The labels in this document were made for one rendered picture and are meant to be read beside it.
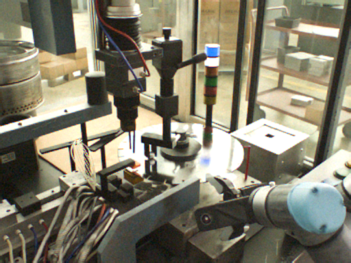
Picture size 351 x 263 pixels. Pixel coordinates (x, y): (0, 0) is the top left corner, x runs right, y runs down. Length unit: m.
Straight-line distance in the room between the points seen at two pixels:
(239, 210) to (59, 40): 0.50
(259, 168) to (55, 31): 0.70
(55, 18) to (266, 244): 0.73
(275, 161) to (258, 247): 0.26
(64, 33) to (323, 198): 0.59
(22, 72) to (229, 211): 0.91
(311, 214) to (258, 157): 0.59
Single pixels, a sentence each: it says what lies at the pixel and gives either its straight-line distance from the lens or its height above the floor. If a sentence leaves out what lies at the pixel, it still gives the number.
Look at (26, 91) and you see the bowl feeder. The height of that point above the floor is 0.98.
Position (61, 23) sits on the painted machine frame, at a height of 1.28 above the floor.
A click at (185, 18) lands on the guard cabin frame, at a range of 1.50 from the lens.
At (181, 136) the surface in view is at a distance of 0.95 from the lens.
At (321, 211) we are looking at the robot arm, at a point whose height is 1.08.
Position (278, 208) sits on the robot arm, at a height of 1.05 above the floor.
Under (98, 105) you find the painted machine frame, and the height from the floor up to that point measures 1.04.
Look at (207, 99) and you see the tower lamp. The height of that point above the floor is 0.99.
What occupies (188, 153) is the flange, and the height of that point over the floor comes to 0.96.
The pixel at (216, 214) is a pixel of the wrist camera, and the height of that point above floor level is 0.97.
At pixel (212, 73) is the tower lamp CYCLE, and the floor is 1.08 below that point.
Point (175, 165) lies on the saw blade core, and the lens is 0.91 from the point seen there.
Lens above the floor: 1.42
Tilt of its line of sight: 26 degrees down
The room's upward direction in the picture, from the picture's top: 1 degrees clockwise
